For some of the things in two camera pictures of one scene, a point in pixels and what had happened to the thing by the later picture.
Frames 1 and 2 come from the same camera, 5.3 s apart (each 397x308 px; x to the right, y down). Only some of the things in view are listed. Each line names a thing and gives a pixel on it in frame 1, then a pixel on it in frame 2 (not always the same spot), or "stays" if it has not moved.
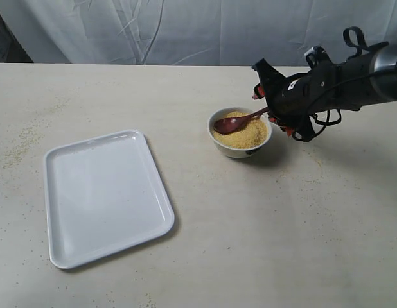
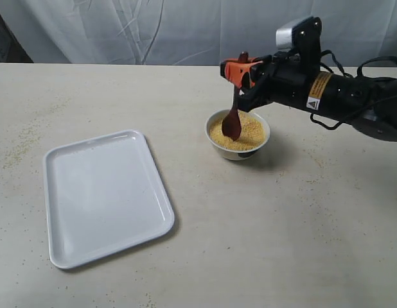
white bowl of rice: x=245 y=143 stays
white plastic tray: x=102 y=193 stays
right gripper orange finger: x=302 y=130 -> x=234 y=74
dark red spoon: x=230 y=125 -> x=232 y=122
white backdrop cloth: x=272 y=33 stays
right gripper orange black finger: x=271 y=81 -> x=233 y=69
